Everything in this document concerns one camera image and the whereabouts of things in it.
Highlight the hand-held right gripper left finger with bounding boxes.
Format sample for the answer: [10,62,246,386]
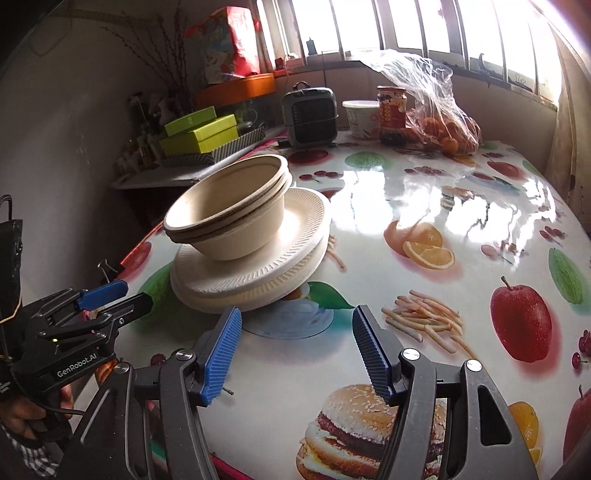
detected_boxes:
[55,305,244,480]

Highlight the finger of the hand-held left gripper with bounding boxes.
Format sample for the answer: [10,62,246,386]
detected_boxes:
[44,280,129,311]
[39,292,153,342]

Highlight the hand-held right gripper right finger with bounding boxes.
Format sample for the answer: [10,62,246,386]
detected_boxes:
[352,305,539,480]

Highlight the white foam plate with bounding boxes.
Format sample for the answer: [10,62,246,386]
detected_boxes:
[172,235,329,315]
[174,187,332,296]
[171,217,331,305]

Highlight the beige paper bowl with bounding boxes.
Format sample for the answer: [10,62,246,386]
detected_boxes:
[163,154,290,232]
[165,171,293,243]
[167,182,294,262]

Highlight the person's left forearm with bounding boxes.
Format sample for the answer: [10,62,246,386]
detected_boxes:
[0,425,61,480]

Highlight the person's left hand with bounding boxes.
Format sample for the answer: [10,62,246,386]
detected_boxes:
[0,385,75,441]

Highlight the black binder clip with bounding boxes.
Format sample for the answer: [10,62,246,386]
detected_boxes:
[96,259,127,284]

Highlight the striped grey tray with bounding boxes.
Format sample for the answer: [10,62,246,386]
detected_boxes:
[159,124,267,168]

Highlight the lime green box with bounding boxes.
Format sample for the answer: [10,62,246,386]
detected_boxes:
[159,114,239,156]

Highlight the olive green flat box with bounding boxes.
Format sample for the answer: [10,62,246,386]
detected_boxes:
[164,106,218,137]

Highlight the pile of small oranges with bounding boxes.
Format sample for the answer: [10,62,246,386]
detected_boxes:
[406,115,481,155]

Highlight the white paper tub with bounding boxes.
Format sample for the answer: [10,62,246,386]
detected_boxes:
[342,100,382,139]

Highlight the orange plastic tray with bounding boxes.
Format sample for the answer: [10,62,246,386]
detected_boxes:
[194,73,278,110]

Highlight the red label glass jar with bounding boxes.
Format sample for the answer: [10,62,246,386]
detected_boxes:
[376,85,409,147]

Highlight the dried bare branches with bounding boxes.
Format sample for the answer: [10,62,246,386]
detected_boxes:
[102,0,195,116]

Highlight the clear plastic bag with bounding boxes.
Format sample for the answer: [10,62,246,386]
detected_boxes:
[358,48,483,155]

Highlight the colourful gift bag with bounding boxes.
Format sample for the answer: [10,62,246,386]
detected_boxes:
[185,6,262,86]

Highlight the spotted cream curtain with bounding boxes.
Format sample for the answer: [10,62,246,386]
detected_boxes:
[540,0,591,213]

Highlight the barred window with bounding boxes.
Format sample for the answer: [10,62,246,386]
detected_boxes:
[256,0,561,109]

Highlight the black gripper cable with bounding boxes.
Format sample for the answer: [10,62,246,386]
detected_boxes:
[28,397,88,418]

